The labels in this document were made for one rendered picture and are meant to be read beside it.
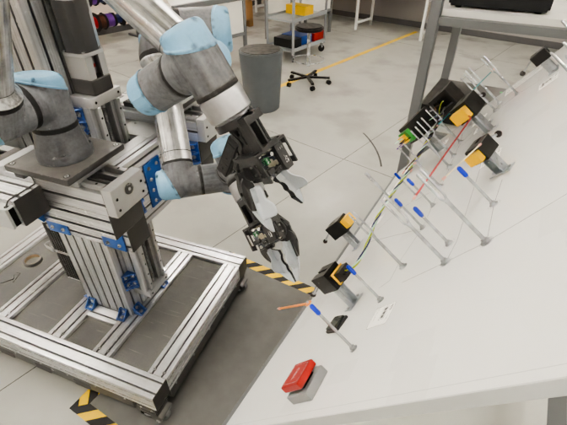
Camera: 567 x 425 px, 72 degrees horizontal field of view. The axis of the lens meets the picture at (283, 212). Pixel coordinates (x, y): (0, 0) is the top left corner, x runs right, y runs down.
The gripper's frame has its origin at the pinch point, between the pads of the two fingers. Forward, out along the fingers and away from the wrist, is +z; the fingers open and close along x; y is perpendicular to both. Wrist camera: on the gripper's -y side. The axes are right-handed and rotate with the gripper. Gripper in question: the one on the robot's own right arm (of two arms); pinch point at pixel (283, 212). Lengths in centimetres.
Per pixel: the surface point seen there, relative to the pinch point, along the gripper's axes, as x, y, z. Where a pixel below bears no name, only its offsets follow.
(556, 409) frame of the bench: 19, 27, 72
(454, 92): 80, -5, 15
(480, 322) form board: -9.3, 37.5, 7.9
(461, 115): 54, 9, 12
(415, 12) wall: 724, -368, 81
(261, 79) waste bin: 231, -268, 9
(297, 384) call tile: -21.8, 12.4, 16.2
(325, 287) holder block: -2.1, 2.0, 17.4
